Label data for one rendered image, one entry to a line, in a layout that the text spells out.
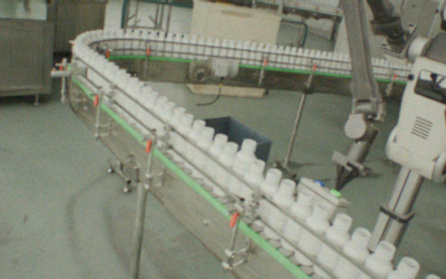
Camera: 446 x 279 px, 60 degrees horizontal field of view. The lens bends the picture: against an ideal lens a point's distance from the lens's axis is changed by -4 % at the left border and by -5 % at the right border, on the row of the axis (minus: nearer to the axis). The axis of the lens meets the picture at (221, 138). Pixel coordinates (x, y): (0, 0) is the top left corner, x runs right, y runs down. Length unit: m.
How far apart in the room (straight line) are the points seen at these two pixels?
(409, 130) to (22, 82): 3.74
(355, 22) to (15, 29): 3.59
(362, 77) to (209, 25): 4.30
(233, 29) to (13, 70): 2.76
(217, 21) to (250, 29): 0.49
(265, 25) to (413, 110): 4.34
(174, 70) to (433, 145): 1.94
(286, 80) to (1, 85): 2.76
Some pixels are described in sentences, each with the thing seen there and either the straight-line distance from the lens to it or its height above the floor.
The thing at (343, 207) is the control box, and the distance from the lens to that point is 1.18.
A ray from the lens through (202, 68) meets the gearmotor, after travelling 2.82.
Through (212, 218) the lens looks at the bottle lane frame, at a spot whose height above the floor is 0.94.
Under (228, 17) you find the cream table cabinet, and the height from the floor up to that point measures 1.07.
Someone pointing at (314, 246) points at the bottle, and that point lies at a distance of 1.02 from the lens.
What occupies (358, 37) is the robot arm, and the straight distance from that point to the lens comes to 1.11.
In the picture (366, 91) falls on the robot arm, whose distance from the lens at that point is 1.14.
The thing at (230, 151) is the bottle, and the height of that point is 1.15.
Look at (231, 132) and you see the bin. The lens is 2.06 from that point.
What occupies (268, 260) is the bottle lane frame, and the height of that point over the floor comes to 0.96.
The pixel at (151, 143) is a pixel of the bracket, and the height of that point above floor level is 1.06.
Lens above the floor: 1.64
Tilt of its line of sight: 23 degrees down
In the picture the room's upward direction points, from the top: 11 degrees clockwise
